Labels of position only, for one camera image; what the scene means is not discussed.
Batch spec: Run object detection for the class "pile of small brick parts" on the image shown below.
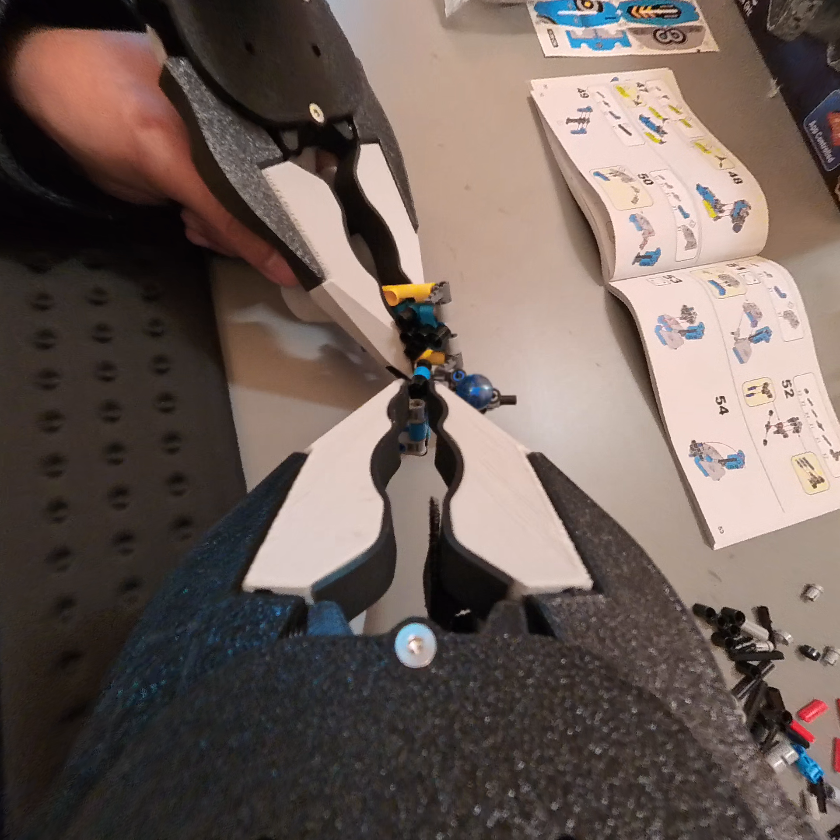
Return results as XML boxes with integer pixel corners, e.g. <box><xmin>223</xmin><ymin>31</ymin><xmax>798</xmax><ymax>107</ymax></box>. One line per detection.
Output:
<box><xmin>689</xmin><ymin>582</ymin><xmax>840</xmax><ymax>817</ymax></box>

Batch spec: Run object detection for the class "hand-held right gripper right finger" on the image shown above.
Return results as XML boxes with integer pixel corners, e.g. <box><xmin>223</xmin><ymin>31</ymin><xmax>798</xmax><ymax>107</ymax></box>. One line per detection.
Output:
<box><xmin>423</xmin><ymin>381</ymin><xmax>594</xmax><ymax>602</ymax></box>

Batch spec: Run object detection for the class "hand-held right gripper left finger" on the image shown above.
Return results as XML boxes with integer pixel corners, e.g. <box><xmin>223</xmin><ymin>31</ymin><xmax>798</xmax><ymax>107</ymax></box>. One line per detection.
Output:
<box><xmin>241</xmin><ymin>381</ymin><xmax>400</xmax><ymax>607</ymax></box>

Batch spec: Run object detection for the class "toy kit box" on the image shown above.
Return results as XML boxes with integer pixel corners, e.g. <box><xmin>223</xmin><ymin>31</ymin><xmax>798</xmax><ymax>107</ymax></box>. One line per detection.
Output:
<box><xmin>733</xmin><ymin>0</ymin><xmax>840</xmax><ymax>208</ymax></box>

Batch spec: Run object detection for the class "black studded mat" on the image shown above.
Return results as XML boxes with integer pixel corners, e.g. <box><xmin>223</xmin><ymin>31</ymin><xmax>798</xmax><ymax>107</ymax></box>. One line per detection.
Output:
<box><xmin>0</xmin><ymin>241</ymin><xmax>253</xmax><ymax>840</ymax></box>

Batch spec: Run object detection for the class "person's left forearm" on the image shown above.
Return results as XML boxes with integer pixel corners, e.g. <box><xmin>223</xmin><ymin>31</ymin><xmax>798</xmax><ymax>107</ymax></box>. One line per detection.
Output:
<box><xmin>0</xmin><ymin>0</ymin><xmax>165</xmax><ymax>67</ymax></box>

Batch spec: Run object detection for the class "building instruction booklet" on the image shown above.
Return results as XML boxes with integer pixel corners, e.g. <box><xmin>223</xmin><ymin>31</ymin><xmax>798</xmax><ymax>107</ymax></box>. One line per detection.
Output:
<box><xmin>528</xmin><ymin>73</ymin><xmax>840</xmax><ymax>552</ymax></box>

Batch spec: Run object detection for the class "person's left hand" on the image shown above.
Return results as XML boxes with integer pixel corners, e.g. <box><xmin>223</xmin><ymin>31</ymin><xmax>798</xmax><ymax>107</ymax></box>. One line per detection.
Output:
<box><xmin>11</xmin><ymin>27</ymin><xmax>300</xmax><ymax>290</ymax></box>

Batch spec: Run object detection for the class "black gear brick assembly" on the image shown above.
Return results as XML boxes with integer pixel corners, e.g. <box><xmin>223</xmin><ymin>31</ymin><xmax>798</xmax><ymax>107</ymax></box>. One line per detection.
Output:
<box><xmin>398</xmin><ymin>342</ymin><xmax>518</xmax><ymax>456</ymax></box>

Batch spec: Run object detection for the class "blue sticker sheet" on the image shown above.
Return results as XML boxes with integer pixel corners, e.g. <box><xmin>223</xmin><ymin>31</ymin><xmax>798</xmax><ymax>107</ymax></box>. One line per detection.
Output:
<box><xmin>525</xmin><ymin>0</ymin><xmax>721</xmax><ymax>60</ymax></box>

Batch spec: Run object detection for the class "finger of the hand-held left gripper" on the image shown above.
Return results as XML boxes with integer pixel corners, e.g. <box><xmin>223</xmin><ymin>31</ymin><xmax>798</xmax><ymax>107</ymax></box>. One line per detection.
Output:
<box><xmin>355</xmin><ymin>140</ymin><xmax>426</xmax><ymax>287</ymax></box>
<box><xmin>263</xmin><ymin>166</ymin><xmax>410</xmax><ymax>379</ymax></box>

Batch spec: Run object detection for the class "blue yellow brick assembly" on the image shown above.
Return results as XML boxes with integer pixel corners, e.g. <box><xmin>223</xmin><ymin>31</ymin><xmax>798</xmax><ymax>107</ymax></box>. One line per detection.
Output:
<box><xmin>378</xmin><ymin>279</ymin><xmax>456</xmax><ymax>349</ymax></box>

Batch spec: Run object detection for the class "grey desk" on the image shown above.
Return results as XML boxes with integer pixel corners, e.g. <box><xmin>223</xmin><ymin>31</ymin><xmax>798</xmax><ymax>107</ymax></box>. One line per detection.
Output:
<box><xmin>210</xmin><ymin>0</ymin><xmax>840</xmax><ymax>840</ymax></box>

